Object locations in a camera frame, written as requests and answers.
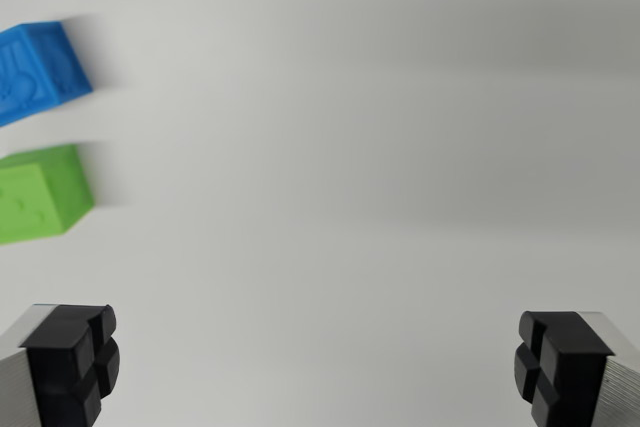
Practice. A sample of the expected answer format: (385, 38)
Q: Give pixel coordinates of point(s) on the gripper right finger with silver black pad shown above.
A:
(570, 367)

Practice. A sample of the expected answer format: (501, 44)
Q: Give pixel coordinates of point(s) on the gripper left finger with silver black pad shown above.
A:
(60, 362)

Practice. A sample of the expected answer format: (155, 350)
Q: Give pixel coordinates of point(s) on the green soft toy cube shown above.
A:
(40, 192)

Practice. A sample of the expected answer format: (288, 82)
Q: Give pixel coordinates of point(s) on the blue soft toy cube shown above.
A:
(35, 69)

